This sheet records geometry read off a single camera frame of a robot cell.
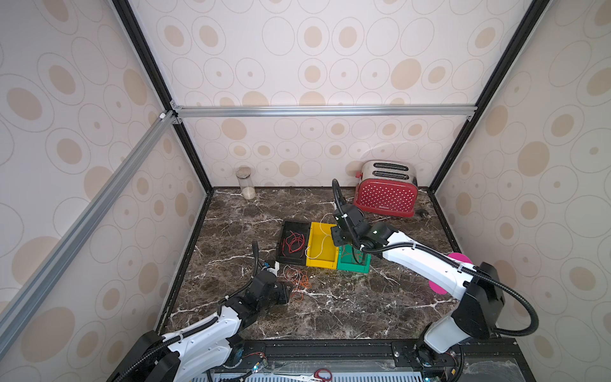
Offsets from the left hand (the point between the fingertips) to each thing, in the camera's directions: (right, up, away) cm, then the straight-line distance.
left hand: (297, 286), depth 84 cm
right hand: (+17, +22, -1) cm, 28 cm away
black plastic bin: (-1, +20, +18) cm, 27 cm away
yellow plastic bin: (+12, +8, +10) cm, 18 cm away
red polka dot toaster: (+36, +37, +13) cm, 54 cm away
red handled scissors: (+6, -22, -14) cm, 27 cm away
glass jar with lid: (-25, +43, +22) cm, 55 cm away
